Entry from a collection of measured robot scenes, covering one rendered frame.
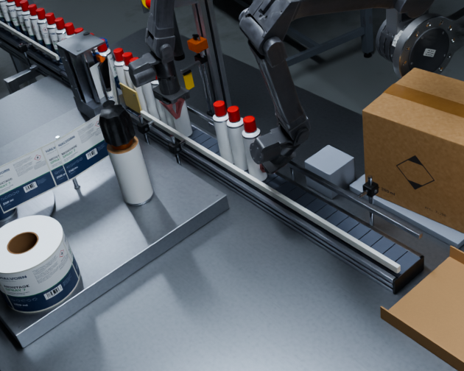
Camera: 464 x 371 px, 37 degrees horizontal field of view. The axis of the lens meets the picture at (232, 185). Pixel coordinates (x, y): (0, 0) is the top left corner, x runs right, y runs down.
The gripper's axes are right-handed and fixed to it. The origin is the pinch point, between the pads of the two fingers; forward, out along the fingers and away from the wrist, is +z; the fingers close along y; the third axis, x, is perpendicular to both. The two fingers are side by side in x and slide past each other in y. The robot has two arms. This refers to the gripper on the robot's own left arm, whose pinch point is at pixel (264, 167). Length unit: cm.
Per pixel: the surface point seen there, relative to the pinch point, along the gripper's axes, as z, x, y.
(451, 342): -34, 59, 9
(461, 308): -32, 56, 0
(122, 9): 274, -196, -143
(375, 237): -19.0, 32.5, -2.1
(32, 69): 93, -99, 6
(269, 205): 1.5, 9.3, 5.4
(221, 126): 2.4, -16.9, 1.9
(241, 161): 6.9, -6.2, 1.0
